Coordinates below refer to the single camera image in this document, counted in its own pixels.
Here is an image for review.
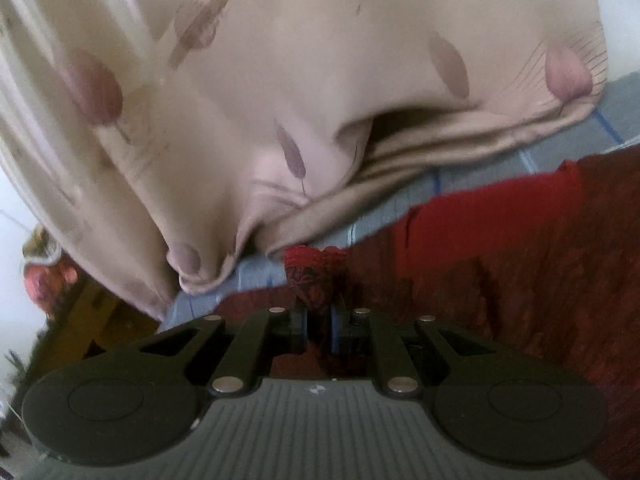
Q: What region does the red orange ornament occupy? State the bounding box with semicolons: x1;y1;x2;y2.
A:
21;226;82;313

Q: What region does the dark red knitted garment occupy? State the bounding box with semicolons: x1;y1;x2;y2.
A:
219;154;640;463

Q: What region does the beige floral quilt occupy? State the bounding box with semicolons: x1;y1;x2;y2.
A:
0;0;609;319

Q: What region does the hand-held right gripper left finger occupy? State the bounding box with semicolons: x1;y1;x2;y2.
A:
134;306;309;395

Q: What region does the wooden furniture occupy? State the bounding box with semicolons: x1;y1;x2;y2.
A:
27;274;163;368

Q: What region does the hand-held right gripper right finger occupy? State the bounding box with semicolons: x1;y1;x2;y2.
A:
327;307;503;395

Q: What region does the grey plaid bed sheet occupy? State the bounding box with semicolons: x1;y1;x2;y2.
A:
159;72;640;332

